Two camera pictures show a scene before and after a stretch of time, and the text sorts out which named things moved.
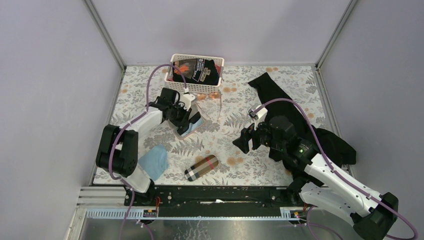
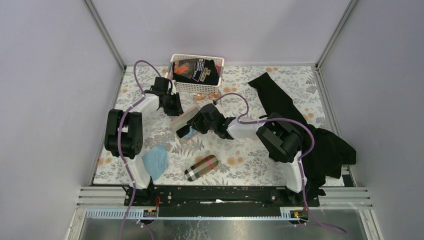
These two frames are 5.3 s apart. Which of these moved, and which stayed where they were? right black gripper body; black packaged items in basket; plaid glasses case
Moved: right black gripper body
Stayed: black packaged items in basket; plaid glasses case
